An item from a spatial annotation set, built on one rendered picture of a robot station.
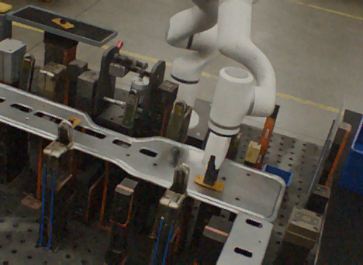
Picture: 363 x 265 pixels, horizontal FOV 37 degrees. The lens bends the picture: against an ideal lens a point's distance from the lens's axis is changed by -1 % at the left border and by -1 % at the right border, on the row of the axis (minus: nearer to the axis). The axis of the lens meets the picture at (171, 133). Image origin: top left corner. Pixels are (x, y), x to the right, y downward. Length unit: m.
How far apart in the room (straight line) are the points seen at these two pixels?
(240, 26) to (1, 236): 0.94
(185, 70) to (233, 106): 0.72
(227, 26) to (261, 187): 0.47
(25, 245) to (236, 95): 0.79
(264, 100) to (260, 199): 0.30
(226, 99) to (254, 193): 0.32
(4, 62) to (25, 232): 0.56
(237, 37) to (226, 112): 0.20
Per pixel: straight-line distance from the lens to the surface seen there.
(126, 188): 1.47
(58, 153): 1.48
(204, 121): 2.24
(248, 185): 1.57
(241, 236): 1.39
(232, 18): 1.44
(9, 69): 1.89
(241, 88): 1.33
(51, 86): 1.81
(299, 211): 1.44
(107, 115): 1.82
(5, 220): 1.79
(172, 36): 1.99
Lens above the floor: 1.89
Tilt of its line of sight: 31 degrees down
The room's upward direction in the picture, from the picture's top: 11 degrees clockwise
